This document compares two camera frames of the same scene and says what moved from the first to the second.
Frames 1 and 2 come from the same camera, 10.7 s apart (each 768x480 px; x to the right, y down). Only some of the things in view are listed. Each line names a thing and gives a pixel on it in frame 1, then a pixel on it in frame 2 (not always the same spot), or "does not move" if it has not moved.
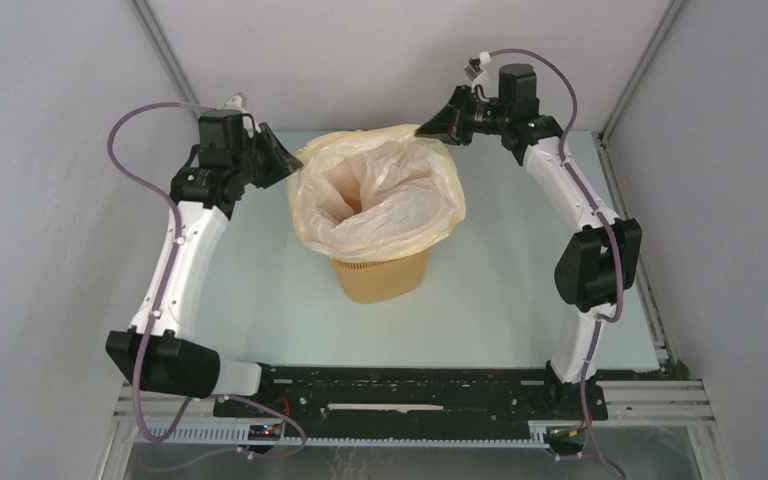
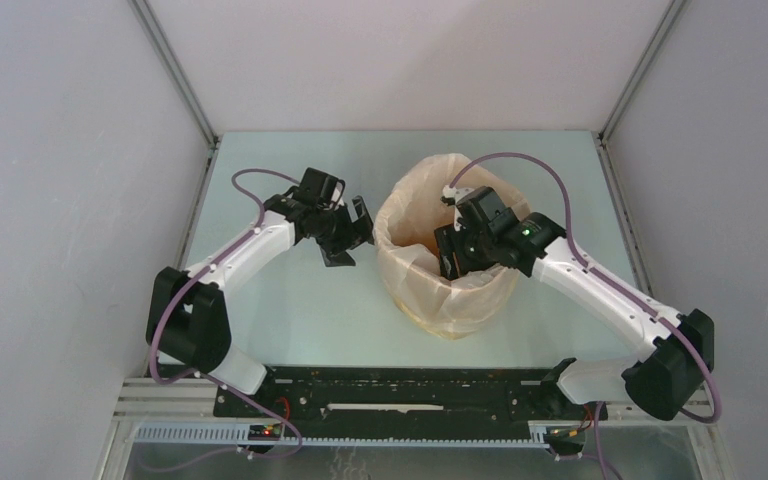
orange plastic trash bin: (380, 280) → (408, 258)
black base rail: (410, 396) does not move
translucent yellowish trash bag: (375, 192) → (406, 235)
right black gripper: (452, 123) → (449, 240)
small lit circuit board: (264, 432) does not move
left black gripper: (283, 162) → (356, 233)
